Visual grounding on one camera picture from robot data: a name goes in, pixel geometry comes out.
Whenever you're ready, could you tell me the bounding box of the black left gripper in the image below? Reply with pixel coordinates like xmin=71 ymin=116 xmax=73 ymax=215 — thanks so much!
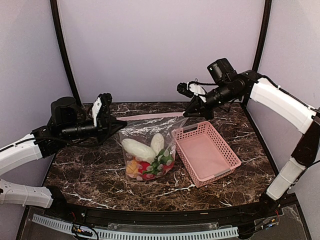
xmin=60 ymin=113 xmax=127 ymax=145

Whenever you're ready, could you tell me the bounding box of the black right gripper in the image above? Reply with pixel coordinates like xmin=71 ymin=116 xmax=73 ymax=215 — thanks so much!
xmin=184 ymin=80 xmax=241 ymax=119

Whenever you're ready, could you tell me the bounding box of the pink plastic basket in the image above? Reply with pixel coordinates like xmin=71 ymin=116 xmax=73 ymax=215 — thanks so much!
xmin=172 ymin=121 xmax=242 ymax=188

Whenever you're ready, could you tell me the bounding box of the yellow peach toy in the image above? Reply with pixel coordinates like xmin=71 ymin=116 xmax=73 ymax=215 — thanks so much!
xmin=125 ymin=159 xmax=141 ymax=179

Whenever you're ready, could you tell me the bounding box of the white radish with green leaf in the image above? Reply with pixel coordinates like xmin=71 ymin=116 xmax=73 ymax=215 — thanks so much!
xmin=121 ymin=138 xmax=156 ymax=165

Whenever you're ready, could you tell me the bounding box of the clear zip top bag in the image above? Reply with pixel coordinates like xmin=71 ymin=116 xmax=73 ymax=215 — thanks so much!
xmin=119 ymin=112 xmax=188 ymax=182

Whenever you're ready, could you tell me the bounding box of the red apple toy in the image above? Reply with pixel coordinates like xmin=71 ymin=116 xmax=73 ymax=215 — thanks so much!
xmin=138 ymin=161 xmax=156 ymax=181

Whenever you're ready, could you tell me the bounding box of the white radish toy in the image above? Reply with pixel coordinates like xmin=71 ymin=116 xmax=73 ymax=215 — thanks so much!
xmin=150 ymin=133 xmax=174 ymax=166

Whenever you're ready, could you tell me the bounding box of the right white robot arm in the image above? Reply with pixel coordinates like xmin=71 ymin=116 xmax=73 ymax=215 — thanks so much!
xmin=177 ymin=70 xmax=320 ymax=217

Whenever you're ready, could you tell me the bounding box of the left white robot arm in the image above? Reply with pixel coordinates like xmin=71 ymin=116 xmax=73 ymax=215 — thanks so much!
xmin=0 ymin=117 xmax=127 ymax=218

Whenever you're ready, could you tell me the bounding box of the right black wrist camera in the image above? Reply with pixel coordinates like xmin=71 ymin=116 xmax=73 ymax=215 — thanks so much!
xmin=207 ymin=58 xmax=238 ymax=85

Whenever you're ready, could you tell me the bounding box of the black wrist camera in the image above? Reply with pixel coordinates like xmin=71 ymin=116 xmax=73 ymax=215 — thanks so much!
xmin=50 ymin=96 xmax=77 ymax=126
xmin=207 ymin=58 xmax=238 ymax=85

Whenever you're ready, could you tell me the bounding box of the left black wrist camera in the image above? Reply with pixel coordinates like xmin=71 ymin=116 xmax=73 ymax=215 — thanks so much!
xmin=50 ymin=96 xmax=77 ymax=126

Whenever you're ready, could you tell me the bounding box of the right black frame post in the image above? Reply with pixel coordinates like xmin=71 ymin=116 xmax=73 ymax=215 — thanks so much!
xmin=252 ymin=0 xmax=272 ymax=72

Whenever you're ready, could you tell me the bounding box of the black frame post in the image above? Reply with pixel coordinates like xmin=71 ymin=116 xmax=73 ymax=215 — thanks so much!
xmin=49 ymin=0 xmax=82 ymax=106
xmin=252 ymin=0 xmax=272 ymax=72

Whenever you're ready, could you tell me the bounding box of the left black frame post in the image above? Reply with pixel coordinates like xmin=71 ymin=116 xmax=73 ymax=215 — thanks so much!
xmin=49 ymin=0 xmax=82 ymax=106

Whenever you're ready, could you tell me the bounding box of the white slotted cable duct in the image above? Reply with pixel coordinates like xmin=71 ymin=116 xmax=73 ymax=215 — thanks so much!
xmin=32 ymin=214 xmax=239 ymax=240

